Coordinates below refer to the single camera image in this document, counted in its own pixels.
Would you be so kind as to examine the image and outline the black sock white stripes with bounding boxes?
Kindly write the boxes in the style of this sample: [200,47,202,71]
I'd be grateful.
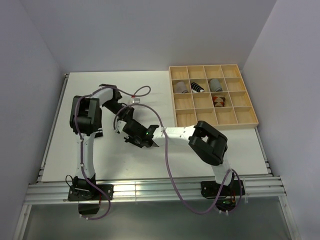
[95,119,103,138]

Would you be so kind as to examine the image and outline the beige orange argyle sock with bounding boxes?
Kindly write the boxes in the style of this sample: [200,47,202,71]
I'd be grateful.
[212,95,226,108]

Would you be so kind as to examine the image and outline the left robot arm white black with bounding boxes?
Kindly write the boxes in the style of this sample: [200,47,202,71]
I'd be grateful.
[69,84,137,200]

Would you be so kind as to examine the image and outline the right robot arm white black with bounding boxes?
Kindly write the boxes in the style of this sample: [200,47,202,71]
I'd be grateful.
[116,120,234,195]

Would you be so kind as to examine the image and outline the rolled light grey sock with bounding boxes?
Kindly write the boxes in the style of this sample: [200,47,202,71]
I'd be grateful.
[173,81,189,94]

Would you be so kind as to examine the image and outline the rolled black white sock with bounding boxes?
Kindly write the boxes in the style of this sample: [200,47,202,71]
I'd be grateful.
[190,80,205,93]

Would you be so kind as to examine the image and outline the wooden compartment tray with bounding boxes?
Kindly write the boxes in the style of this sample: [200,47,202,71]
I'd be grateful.
[169,64,259,130]

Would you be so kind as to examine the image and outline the rolled dark grey sock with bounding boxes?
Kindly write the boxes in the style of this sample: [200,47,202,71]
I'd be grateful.
[209,78,223,92]

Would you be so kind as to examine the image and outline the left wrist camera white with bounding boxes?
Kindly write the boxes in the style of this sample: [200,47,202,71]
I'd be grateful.
[128,95,141,105]

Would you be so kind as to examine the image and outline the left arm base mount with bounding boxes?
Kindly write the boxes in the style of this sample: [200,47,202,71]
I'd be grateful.
[65,175,114,217]

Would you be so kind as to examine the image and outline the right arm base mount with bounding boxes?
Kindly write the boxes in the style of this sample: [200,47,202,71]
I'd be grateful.
[200,180,246,212]

